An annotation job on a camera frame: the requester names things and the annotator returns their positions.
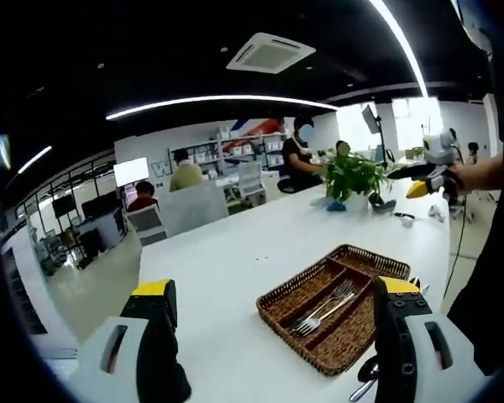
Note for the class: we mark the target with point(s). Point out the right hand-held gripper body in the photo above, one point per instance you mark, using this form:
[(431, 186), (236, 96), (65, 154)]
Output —
[(434, 147)]

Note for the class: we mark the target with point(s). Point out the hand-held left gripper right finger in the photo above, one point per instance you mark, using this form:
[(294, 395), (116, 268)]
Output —
[(466, 357)]

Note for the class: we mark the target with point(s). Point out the ceiling air conditioner vent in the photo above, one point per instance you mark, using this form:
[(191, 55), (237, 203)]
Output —
[(271, 53)]

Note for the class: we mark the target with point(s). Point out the translucent white chair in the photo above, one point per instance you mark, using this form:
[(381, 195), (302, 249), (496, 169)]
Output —
[(193, 210)]

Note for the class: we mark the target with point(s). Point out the person's black clothed torso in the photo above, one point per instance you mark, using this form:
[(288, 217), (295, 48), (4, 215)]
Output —
[(491, 273)]

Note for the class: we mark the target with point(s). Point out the black and grey device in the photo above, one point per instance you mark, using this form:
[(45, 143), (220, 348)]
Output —
[(382, 205)]

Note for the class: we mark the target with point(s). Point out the white mesh office chair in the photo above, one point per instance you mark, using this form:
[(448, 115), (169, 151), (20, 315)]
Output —
[(250, 178)]

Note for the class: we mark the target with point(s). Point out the bright white screen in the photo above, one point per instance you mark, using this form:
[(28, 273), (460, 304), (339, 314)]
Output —
[(130, 172)]

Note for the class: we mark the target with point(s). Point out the black desk monitor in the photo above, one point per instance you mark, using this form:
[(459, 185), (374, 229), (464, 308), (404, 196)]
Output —
[(98, 205)]

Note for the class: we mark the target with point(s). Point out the steel fork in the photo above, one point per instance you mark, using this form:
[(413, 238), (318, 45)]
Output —
[(308, 326), (343, 289)]

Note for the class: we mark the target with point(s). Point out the long curved ceiling light strip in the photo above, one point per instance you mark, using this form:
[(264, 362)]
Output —
[(218, 99)]

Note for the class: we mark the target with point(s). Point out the grey white office chair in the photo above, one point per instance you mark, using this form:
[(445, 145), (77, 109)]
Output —
[(147, 224)]

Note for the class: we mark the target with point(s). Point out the green plant in white pot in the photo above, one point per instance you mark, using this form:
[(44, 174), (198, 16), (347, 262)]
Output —
[(353, 176)]

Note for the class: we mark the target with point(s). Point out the small white gadget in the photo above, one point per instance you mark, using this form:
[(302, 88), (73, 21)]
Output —
[(437, 212)]

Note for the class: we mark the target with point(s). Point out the white storage shelf with boxes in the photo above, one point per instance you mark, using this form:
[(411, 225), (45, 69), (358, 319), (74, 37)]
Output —
[(243, 153)]

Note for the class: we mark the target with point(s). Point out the brown wicker storage tray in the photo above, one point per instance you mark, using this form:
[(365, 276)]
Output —
[(344, 336)]

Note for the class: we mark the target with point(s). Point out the monitor on tripod stand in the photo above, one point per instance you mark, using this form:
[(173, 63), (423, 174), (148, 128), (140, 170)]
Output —
[(369, 117)]

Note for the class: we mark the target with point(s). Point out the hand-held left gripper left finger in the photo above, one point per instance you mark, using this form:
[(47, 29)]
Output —
[(92, 365)]

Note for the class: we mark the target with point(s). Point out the small white box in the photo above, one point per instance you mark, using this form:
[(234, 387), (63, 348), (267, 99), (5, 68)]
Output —
[(407, 221)]

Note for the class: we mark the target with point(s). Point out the pile of steel utensils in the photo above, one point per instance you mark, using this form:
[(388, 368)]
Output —
[(363, 390)]

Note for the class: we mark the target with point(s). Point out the blue cloth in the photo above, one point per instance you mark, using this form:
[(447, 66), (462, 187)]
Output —
[(336, 206)]

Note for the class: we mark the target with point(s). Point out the person's right hand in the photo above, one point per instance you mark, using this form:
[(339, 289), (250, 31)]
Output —
[(461, 180)]

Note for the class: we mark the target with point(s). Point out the black monitor on stand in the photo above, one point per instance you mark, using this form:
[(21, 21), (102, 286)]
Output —
[(64, 205)]

